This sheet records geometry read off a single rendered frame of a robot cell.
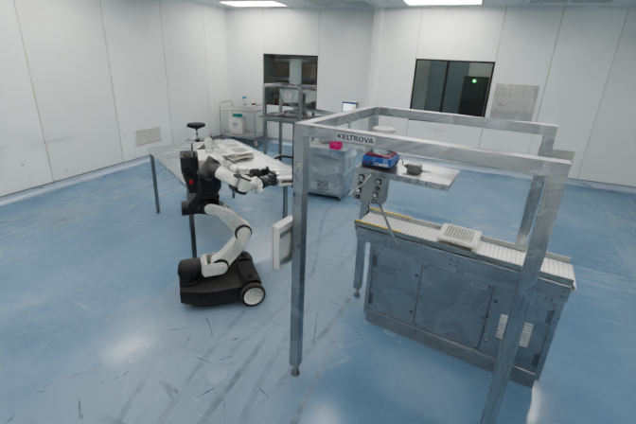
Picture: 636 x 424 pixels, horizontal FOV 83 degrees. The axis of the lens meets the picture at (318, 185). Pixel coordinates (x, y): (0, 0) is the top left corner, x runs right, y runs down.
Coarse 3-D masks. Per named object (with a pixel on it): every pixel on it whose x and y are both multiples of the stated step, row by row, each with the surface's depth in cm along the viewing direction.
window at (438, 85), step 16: (416, 64) 683; (432, 64) 673; (448, 64) 663; (464, 64) 653; (480, 64) 643; (416, 80) 692; (432, 80) 681; (448, 80) 671; (464, 80) 661; (480, 80) 651; (416, 96) 700; (432, 96) 689; (448, 96) 679; (464, 96) 668; (480, 96) 658; (448, 112) 687; (464, 112) 676; (480, 112) 666
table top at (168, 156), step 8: (184, 144) 450; (200, 144) 453; (216, 144) 457; (152, 152) 406; (160, 152) 408; (168, 152) 409; (176, 152) 410; (256, 152) 426; (160, 160) 380; (168, 160) 381; (176, 160) 382; (240, 160) 392; (248, 160) 394; (256, 160) 395; (264, 160) 396; (272, 160) 398; (168, 168) 355; (176, 168) 354; (248, 168) 364; (272, 168) 368; (176, 176) 335; (184, 184) 318
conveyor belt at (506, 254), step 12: (372, 216) 272; (396, 228) 254; (408, 228) 255; (420, 228) 256; (432, 228) 256; (480, 252) 227; (492, 252) 228; (504, 252) 228; (516, 252) 229; (552, 264) 216; (564, 264) 217; (540, 276) 205
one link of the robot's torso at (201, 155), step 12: (192, 144) 274; (180, 156) 255; (192, 156) 256; (204, 156) 257; (216, 156) 260; (192, 168) 258; (192, 180) 259; (204, 180) 262; (216, 180) 265; (192, 192) 265; (204, 192) 268; (216, 192) 272
